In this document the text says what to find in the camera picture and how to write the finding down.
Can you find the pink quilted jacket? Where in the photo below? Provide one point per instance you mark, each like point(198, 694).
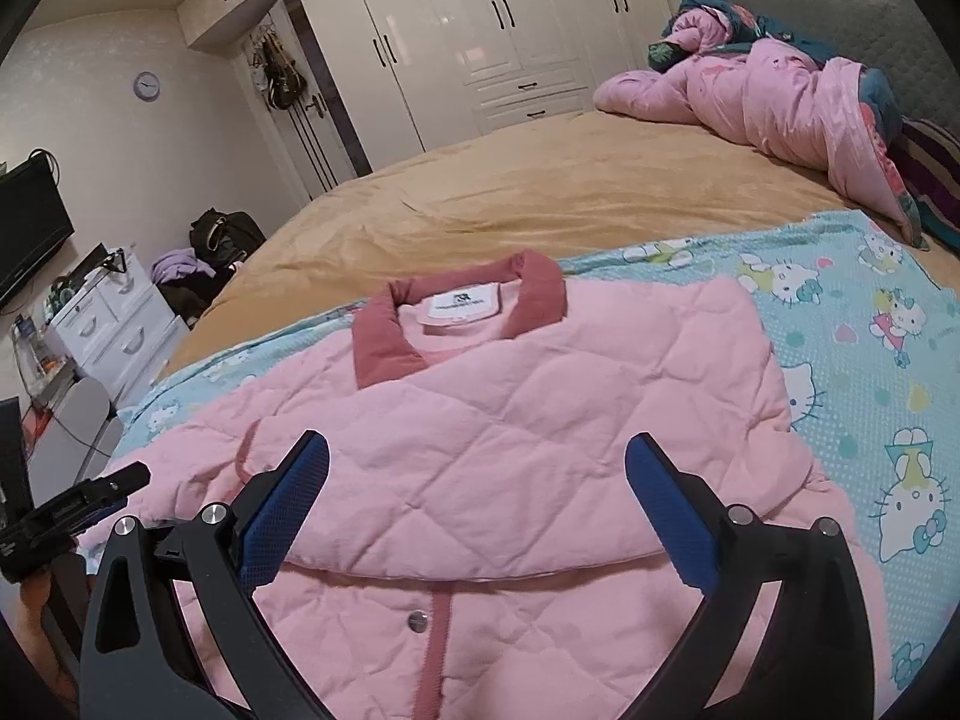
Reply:
point(487, 427)

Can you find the striped purple pillow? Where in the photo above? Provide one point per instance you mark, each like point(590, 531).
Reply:
point(934, 165)

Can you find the tan bed sheet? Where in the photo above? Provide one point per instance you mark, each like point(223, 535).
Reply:
point(562, 195)

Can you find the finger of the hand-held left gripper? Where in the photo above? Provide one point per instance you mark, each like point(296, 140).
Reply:
point(112, 485)

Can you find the hanging bags on door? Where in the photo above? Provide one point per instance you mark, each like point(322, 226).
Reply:
point(281, 75)

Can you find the white glossy wardrobe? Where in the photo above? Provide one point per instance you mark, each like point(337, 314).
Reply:
point(450, 15)

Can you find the cartoon print blue blanket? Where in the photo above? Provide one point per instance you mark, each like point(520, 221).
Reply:
point(862, 360)

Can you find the black bag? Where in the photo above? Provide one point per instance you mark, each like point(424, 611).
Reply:
point(232, 232)

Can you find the white drawer cabinet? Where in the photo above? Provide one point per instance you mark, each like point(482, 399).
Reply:
point(112, 315)

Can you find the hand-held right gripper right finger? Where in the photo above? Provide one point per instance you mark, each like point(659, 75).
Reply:
point(671, 510)

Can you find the grey padded headboard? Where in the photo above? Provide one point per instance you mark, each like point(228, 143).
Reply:
point(862, 22)

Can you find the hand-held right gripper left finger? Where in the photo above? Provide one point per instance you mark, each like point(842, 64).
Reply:
point(289, 510)

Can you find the purple cloth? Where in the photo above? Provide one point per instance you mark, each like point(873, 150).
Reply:
point(180, 266)

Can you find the round wall clock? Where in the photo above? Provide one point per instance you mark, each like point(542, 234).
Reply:
point(148, 85)

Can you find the dark clothes pile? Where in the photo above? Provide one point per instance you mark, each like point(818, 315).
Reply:
point(191, 300)

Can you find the pink floral comforter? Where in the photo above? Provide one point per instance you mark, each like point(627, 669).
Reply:
point(765, 97)

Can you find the black flat television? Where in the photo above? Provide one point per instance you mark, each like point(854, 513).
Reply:
point(30, 232)

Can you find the white room door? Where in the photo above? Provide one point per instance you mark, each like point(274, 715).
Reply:
point(330, 135)

